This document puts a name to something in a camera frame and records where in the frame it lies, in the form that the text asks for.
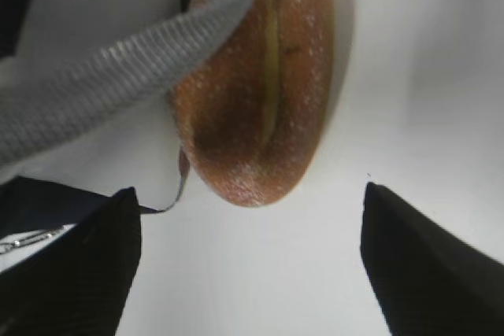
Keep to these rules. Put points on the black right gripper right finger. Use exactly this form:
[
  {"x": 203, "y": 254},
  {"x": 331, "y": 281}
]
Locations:
[{"x": 426, "y": 280}]

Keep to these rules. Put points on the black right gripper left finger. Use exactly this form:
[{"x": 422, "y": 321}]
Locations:
[{"x": 78, "y": 284}]

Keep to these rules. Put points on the navy blue lunch bag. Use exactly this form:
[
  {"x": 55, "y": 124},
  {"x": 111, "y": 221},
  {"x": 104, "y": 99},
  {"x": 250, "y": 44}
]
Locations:
[{"x": 86, "y": 95}]

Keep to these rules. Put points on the brown bread roll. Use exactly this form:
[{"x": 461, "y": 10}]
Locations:
[{"x": 251, "y": 116}]

